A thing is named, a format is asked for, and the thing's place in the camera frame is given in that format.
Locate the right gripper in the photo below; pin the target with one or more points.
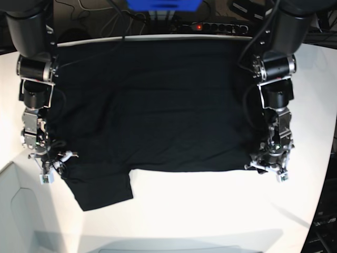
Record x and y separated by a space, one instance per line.
34 135

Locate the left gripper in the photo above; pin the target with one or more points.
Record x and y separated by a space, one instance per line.
275 148

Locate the black T-shirt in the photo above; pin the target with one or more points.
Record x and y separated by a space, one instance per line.
172 106

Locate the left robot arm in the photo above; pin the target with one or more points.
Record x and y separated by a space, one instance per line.
274 63

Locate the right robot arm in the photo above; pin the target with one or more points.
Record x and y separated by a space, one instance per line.
30 25

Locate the black power strip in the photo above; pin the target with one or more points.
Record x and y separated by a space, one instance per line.
235 29

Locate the blue box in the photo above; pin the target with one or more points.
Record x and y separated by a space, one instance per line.
164 5

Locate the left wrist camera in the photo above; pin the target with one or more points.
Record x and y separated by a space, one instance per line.
282 177

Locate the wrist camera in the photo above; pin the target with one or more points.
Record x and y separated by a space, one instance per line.
282 177
46 178

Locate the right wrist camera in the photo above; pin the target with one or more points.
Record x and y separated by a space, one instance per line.
46 178

